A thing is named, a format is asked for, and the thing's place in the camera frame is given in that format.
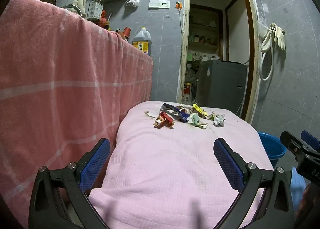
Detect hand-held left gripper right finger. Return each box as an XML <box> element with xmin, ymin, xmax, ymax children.
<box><xmin>213</xmin><ymin>138</ymin><xmax>294</xmax><ymax>229</ymax></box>

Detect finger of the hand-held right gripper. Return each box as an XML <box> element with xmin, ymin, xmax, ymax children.
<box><xmin>280</xmin><ymin>131</ymin><xmax>312</xmax><ymax>162</ymax></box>
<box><xmin>301</xmin><ymin>130</ymin><xmax>320</xmax><ymax>152</ymax></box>

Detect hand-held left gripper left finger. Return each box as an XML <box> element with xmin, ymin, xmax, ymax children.
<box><xmin>28</xmin><ymin>138</ymin><xmax>112</xmax><ymax>229</ymax></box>

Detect blue plastic bucket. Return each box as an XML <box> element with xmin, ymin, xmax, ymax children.
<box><xmin>257</xmin><ymin>131</ymin><xmax>287</xmax><ymax>168</ymax></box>

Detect pile of wrappers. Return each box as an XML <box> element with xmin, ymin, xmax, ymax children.
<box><xmin>160</xmin><ymin>103</ymin><xmax>227</xmax><ymax>130</ymax></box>

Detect red paper carton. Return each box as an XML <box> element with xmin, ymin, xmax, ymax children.
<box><xmin>153</xmin><ymin>112</ymin><xmax>175</xmax><ymax>129</ymax></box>

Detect person's blue clothing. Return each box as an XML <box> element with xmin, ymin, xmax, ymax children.
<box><xmin>291</xmin><ymin>166</ymin><xmax>307</xmax><ymax>194</ymax></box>

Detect pink floral blanket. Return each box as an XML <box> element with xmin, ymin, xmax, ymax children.
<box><xmin>89</xmin><ymin>101</ymin><xmax>274</xmax><ymax>229</ymax></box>

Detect grey washing machine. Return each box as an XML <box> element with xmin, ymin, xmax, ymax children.
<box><xmin>196</xmin><ymin>60</ymin><xmax>248</xmax><ymax>117</ymax></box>

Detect red and white bag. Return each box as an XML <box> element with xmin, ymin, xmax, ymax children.
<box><xmin>182</xmin><ymin>83</ymin><xmax>197</xmax><ymax>105</ymax></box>

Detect salmon checked towel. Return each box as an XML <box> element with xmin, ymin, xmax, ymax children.
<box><xmin>0</xmin><ymin>0</ymin><xmax>153</xmax><ymax>229</ymax></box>

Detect cream rubber gloves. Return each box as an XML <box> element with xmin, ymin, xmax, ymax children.
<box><xmin>269</xmin><ymin>22</ymin><xmax>286</xmax><ymax>51</ymax></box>

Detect white plastic bag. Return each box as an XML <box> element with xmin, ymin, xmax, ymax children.
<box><xmin>257</xmin><ymin>17</ymin><xmax>272</xmax><ymax>52</ymax></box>

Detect large cooking oil bottle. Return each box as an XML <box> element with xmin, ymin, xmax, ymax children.
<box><xmin>132</xmin><ymin>27</ymin><xmax>152</xmax><ymax>56</ymax></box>

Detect wooden storage shelf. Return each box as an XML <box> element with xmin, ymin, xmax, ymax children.
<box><xmin>187</xmin><ymin>4</ymin><xmax>223</xmax><ymax>60</ymax></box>

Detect red hanging bag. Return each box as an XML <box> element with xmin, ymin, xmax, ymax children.
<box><xmin>100</xmin><ymin>10</ymin><xmax>112</xmax><ymax>28</ymax></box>

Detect grey utensil holder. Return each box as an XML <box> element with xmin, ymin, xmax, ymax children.
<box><xmin>87</xmin><ymin>1</ymin><xmax>104</xmax><ymax>21</ymax></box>

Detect metal faucet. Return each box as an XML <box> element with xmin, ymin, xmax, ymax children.
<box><xmin>61</xmin><ymin>4</ymin><xmax>82</xmax><ymax>16</ymax></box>

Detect beige hanging cloth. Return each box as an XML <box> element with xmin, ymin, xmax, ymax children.
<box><xmin>72</xmin><ymin>0</ymin><xmax>87</xmax><ymax>18</ymax></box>

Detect white shower hose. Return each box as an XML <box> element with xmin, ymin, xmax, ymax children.
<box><xmin>259</xmin><ymin>29</ymin><xmax>274</xmax><ymax>81</ymax></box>

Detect wooden door frame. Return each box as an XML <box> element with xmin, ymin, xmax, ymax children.
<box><xmin>176</xmin><ymin>0</ymin><xmax>262</xmax><ymax>124</ymax></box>

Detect white power cable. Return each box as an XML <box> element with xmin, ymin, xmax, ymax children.
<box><xmin>178</xmin><ymin>8</ymin><xmax>184</xmax><ymax>35</ymax></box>

